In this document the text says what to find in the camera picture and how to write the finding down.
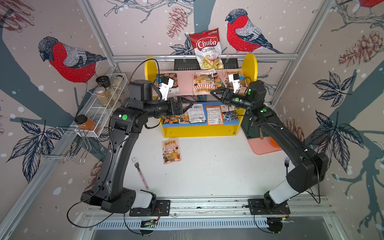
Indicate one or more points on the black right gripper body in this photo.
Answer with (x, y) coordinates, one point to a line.
(228, 99)

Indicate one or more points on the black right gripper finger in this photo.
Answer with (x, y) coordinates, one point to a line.
(217, 92)
(219, 97)

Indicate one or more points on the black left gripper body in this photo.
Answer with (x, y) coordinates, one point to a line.
(171, 110)

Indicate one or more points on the black orange marigold seed bag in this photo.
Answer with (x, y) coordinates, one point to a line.
(214, 76)

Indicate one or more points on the pink storefront seed bag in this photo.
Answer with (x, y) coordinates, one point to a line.
(242, 79)
(184, 118)
(171, 151)
(203, 84)

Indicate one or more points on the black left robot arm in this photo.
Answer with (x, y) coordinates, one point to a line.
(145, 101)

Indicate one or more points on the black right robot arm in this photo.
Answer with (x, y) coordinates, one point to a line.
(309, 167)

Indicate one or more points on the lower marigold seed bag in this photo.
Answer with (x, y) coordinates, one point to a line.
(174, 119)

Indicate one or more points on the blue flower seed bag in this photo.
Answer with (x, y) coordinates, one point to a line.
(229, 113)

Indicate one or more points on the orange bordered seed bag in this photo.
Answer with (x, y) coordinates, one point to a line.
(214, 115)

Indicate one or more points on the marigold seed bag left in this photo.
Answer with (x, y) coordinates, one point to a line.
(175, 88)

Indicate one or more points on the yellow two-tier shelf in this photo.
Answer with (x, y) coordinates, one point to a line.
(185, 82)

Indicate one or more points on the red Chuba chips bag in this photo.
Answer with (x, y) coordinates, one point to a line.
(207, 49)

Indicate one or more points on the dark green cloth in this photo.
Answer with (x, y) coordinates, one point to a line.
(250, 125)

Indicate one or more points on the pink tray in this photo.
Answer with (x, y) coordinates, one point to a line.
(262, 145)

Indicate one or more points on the pale spice jar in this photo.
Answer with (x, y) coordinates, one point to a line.
(118, 82)

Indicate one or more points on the orange bowl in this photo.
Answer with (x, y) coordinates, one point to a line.
(274, 143)

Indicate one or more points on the tan spice jar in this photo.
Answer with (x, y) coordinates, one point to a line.
(103, 97)

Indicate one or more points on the black lid spice jar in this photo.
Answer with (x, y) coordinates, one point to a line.
(104, 81)

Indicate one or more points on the dark purple fork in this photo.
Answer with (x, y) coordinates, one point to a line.
(287, 163)

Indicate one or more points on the orange spice jar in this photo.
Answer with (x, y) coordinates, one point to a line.
(83, 122)

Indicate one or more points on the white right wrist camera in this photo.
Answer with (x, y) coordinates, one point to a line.
(234, 79)

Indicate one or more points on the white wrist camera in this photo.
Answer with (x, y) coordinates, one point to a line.
(165, 85)
(234, 79)

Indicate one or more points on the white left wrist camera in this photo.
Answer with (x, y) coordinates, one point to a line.
(165, 85)

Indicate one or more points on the pink handled fork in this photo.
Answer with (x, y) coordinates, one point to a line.
(137, 166)

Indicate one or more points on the white wire spice rack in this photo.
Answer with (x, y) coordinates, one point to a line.
(92, 120)

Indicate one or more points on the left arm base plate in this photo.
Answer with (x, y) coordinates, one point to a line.
(160, 208)

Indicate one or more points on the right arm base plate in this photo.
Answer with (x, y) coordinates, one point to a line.
(260, 207)

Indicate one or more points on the chrome wire holder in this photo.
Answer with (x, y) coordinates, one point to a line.
(74, 146)

